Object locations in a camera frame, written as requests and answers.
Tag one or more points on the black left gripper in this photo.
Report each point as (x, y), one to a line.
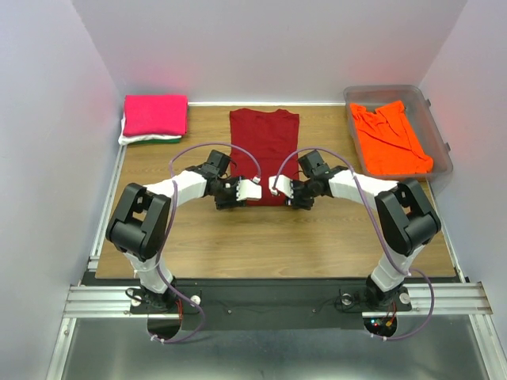
(232, 202)

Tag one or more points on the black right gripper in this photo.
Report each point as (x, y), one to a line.
(297, 203)

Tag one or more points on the dark red t shirt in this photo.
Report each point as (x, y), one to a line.
(270, 137)

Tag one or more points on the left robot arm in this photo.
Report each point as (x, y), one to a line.
(140, 224)

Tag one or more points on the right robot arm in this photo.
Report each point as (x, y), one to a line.
(402, 215)

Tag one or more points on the folded green t shirt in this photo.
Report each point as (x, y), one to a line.
(158, 141)

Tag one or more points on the orange t shirt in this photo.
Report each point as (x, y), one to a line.
(388, 142)

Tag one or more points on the folded pink t shirt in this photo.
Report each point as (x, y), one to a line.
(155, 114)

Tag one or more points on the folded white t shirt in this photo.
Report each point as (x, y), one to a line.
(124, 140)

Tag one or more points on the clear plastic bin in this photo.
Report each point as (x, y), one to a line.
(419, 115)

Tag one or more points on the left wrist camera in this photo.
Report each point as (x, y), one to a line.
(248, 190)

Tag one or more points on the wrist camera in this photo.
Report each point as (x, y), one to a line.
(248, 190)
(281, 185)

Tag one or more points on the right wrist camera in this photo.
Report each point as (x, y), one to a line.
(281, 185)

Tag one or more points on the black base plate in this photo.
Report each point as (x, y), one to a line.
(268, 304)

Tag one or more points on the aluminium rail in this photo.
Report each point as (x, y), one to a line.
(449, 299)

